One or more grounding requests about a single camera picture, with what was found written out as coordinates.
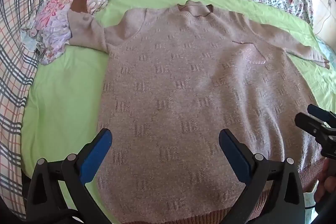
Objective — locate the light green bed sheet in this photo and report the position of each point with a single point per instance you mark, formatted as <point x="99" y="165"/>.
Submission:
<point x="60" y="98"/>

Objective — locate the person's right hand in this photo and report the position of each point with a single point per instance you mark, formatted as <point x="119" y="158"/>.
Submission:
<point x="325" y="182"/>

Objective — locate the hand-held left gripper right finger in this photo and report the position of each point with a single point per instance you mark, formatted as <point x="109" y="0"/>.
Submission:
<point x="235" y="153"/>

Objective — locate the plaid blanket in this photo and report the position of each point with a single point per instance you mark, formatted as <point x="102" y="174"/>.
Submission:
<point x="15" y="69"/>

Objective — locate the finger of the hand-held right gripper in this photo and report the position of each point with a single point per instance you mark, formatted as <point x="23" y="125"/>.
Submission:
<point x="311" y="125"/>
<point x="321" y="115"/>

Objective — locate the beige knitted sweater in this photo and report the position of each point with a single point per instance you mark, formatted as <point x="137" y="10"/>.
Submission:
<point x="178" y="87"/>

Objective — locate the pastel floral pillow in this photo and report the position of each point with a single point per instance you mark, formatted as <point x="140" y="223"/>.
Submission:
<point x="52" y="27"/>

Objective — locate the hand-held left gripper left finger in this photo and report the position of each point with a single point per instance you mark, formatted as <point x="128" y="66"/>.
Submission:
<point x="97" y="153"/>

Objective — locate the light blue cloth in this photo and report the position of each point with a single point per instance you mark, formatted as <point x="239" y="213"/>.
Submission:
<point x="325" y="48"/>

